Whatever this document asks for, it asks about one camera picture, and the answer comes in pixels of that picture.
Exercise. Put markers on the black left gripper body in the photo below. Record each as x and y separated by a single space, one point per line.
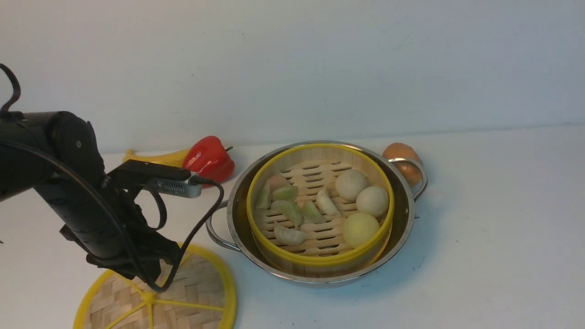
108 224

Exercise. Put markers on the woven bamboo steamer lid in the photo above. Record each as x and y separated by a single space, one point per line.
202 296

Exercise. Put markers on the bamboo steamer basket yellow rim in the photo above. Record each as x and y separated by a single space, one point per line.
311 173

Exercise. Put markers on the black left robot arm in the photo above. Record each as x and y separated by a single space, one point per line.
56 154

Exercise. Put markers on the stainless steel pot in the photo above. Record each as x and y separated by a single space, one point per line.
320 277

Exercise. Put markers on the yellow banana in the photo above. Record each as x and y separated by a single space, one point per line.
174 159

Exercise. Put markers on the red bell pepper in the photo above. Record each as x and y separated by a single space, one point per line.
210 159

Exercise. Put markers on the pink green dumpling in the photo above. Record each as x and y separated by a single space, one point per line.
273 183

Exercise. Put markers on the pale green dumpling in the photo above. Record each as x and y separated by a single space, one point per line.
290 210

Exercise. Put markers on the light green dumpling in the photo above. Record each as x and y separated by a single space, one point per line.
311 213

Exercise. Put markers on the white dumpling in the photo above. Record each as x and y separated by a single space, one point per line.
325 203

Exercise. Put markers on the yellow round bun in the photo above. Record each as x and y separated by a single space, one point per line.
359 228

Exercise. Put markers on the white round bun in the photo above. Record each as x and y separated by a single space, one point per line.
350 183
373 200

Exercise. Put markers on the brown onion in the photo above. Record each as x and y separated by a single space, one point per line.
409 171

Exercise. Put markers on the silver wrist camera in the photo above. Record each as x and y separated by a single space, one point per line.
134 174

